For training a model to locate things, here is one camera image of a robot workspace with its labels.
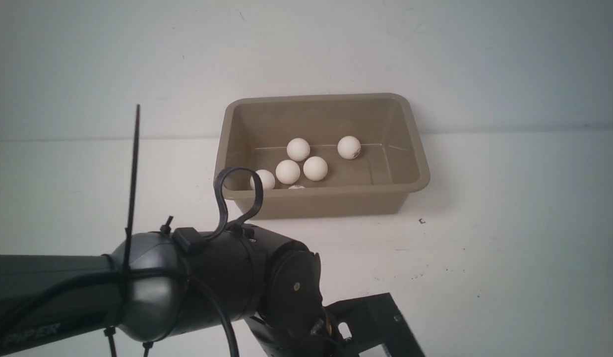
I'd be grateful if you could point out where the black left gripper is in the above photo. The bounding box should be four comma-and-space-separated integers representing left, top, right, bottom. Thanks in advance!
245, 315, 345, 357

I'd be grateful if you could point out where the white ball marked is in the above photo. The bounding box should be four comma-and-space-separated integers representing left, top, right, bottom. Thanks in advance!
286, 138, 310, 162

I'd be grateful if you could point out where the white ball logo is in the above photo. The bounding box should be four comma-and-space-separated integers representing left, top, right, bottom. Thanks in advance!
337, 135, 362, 160

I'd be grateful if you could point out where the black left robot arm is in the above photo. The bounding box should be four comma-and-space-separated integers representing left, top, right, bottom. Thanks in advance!
0, 105, 343, 357

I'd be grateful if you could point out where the tan plastic bin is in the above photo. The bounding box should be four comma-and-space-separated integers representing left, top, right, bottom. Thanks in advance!
214, 93, 430, 220

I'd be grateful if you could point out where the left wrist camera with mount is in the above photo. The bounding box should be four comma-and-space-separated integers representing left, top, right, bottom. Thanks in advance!
325, 293, 425, 357

